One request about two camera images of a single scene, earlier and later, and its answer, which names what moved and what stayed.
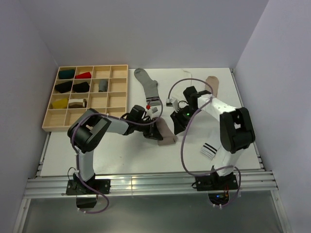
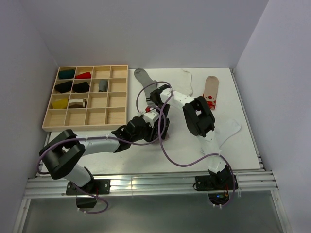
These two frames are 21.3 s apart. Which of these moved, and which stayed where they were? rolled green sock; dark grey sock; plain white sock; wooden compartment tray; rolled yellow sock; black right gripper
Moved: plain white sock; black right gripper
Stayed: dark grey sock; wooden compartment tray; rolled green sock; rolled yellow sock
